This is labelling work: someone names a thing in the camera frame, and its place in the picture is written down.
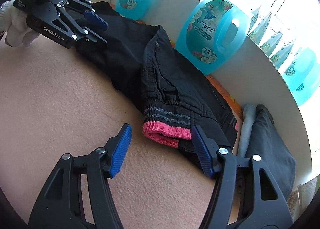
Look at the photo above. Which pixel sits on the orange floral bedsheet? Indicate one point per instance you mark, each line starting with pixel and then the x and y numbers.
pixel 235 106

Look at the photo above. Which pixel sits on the folded light grey garment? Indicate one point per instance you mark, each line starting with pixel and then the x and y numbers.
pixel 246 128

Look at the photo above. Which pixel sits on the left white gloved hand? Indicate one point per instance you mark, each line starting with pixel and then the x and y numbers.
pixel 13 23

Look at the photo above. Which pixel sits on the refill pouch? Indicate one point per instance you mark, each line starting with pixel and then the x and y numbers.
pixel 269 46
pixel 257 34
pixel 279 57

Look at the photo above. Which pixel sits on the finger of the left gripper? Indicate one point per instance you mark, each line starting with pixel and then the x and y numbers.
pixel 93 37
pixel 96 20

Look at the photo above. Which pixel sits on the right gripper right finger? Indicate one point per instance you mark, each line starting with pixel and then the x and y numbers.
pixel 262 204

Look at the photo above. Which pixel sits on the blue bottle on windowsill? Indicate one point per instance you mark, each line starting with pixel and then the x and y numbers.
pixel 302 76

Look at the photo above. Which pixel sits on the middle blue detergent bottle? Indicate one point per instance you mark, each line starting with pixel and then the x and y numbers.
pixel 214 31

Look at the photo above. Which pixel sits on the black pants with pink waistband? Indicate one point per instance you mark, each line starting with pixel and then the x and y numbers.
pixel 171 93

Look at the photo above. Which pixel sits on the folded dark grey pants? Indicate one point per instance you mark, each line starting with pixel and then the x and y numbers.
pixel 266 142

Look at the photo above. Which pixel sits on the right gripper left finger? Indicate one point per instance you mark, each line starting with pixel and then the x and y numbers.
pixel 60 205

